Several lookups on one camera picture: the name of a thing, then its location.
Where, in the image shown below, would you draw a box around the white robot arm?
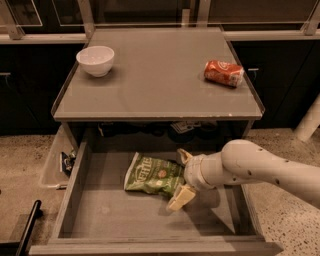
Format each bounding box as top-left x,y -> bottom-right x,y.
167,139 -> 320,211

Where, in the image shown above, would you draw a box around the dark items in bin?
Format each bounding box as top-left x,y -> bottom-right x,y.
60,150 -> 76,176

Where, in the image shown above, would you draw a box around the clear plastic storage bin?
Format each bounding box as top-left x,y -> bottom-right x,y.
39,126 -> 76,189

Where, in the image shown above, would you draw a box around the green jalapeno chip bag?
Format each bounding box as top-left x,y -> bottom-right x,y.
124,152 -> 185,198

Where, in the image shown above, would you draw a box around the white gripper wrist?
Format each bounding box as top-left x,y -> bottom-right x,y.
166,148 -> 224,212

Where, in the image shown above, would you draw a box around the grey open drawer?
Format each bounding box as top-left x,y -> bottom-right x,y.
30,129 -> 282,256

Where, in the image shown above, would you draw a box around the black bar handle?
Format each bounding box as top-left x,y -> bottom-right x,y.
15,200 -> 43,256

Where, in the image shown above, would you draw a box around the orange soda can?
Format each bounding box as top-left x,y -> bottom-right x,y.
204,60 -> 244,88

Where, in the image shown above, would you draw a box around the white ceramic bowl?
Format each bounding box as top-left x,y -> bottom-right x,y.
76,46 -> 115,77

